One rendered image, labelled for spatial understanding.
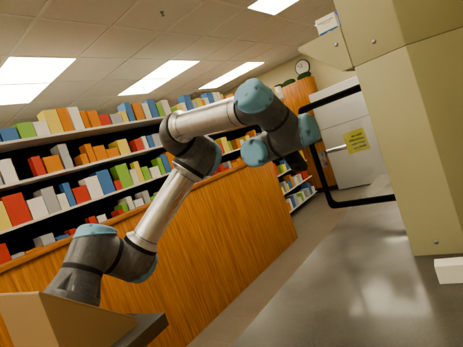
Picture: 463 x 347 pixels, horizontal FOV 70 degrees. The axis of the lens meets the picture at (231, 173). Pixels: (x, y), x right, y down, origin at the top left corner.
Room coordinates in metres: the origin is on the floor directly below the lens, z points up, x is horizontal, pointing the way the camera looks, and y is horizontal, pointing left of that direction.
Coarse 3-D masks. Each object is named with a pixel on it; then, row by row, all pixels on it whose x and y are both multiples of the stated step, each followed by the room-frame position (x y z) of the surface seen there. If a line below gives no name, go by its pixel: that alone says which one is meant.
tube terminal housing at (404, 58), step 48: (336, 0) 0.77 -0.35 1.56; (384, 0) 0.71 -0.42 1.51; (432, 0) 0.71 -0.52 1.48; (384, 48) 0.73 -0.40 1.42; (432, 48) 0.71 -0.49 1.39; (384, 96) 0.74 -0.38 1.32; (432, 96) 0.71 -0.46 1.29; (384, 144) 0.76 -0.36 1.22; (432, 144) 0.71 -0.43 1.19; (432, 192) 0.72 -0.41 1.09; (432, 240) 0.74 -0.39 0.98
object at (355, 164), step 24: (360, 96) 1.07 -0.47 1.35; (336, 120) 1.14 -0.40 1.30; (360, 120) 1.09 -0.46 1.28; (336, 144) 1.16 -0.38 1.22; (360, 144) 1.11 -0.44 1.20; (336, 168) 1.18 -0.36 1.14; (360, 168) 1.12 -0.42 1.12; (384, 168) 1.07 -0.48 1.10; (336, 192) 1.20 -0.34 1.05; (360, 192) 1.14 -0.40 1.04; (384, 192) 1.09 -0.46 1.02
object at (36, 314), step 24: (0, 312) 0.92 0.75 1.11; (24, 312) 0.83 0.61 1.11; (48, 312) 0.76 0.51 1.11; (72, 312) 0.80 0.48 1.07; (96, 312) 0.85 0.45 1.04; (24, 336) 0.86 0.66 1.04; (48, 336) 0.78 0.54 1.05; (72, 336) 0.79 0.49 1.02; (96, 336) 0.83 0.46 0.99; (120, 336) 0.88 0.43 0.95
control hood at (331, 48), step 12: (324, 36) 0.80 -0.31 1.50; (336, 36) 0.78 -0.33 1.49; (300, 48) 0.84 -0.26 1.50; (312, 48) 0.82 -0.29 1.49; (324, 48) 0.80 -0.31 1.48; (336, 48) 0.79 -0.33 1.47; (348, 48) 0.77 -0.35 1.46; (324, 60) 0.81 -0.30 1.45; (336, 60) 0.79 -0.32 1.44; (348, 60) 0.78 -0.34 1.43
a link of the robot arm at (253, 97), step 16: (256, 80) 0.71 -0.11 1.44; (240, 96) 0.71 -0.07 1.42; (256, 96) 0.69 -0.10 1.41; (272, 96) 0.71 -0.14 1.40; (176, 112) 0.97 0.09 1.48; (192, 112) 0.89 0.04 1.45; (208, 112) 0.83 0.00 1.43; (224, 112) 0.78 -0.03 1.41; (240, 112) 0.74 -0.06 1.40; (256, 112) 0.71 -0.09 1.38; (272, 112) 0.72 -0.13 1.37; (288, 112) 0.75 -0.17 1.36; (160, 128) 1.00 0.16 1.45; (176, 128) 0.94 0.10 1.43; (192, 128) 0.89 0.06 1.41; (208, 128) 0.85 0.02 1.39; (224, 128) 0.82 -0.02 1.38; (272, 128) 0.75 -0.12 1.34; (176, 144) 0.99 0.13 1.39
